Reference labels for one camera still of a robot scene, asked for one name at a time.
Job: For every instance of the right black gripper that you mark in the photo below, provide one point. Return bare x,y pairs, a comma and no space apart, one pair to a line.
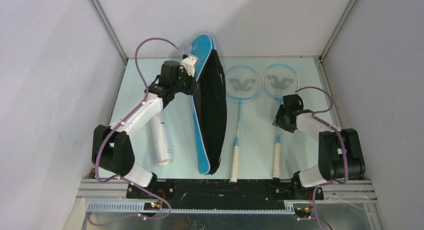
278,121

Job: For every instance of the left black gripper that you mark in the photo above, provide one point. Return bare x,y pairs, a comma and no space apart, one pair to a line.
193,85

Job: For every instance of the blue badminton racket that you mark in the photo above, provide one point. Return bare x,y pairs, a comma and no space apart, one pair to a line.
279,80
243,84

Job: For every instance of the blue racket cover bag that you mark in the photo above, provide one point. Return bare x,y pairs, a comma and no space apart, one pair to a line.
209,104

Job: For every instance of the white shuttlecock tube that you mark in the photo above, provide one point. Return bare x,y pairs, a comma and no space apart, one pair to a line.
163,151

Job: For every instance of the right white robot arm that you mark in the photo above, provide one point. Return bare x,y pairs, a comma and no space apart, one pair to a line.
340,155

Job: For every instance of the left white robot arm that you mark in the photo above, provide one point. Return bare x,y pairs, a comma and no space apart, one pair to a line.
112,149

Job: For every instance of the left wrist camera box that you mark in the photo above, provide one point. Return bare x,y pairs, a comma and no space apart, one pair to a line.
189,63

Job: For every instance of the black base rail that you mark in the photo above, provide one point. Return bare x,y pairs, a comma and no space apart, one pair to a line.
221,195

